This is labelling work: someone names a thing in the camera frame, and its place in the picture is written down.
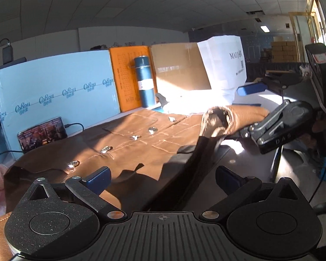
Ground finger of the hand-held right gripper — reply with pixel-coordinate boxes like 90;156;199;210
237;71;303;97
234;100;290;143

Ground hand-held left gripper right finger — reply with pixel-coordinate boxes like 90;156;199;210
200;166;305;220

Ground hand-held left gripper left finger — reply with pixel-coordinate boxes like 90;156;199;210
16;166;126;221

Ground brown leather jacket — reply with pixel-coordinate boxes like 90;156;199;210
0;105;271;261

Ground furry sleeve cuff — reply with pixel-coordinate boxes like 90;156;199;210
299;62;312;78

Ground white paper bag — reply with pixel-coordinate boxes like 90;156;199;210
197;35;248;107

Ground stack of cardboard boxes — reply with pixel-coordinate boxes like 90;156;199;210
261;41;299;62

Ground black smartphone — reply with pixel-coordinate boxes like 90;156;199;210
17;116;68;154

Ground brown cardboard box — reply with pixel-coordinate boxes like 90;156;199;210
149;42;215;99

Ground orange printed box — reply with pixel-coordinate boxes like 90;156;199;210
109;45;157;114

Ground large light blue cardboard box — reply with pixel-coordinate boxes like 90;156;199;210
0;49;121;161

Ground blue thermos bottle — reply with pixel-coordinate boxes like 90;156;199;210
130;56;157;108

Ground large black power adapter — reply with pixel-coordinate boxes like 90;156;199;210
2;46;14;66

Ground black phone charging cable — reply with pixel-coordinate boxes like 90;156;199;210
65;123;85;132

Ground golden door frame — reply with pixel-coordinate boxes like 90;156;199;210
288;0;326;64

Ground black power adapters with cables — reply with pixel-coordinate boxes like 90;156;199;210
0;38;11;63

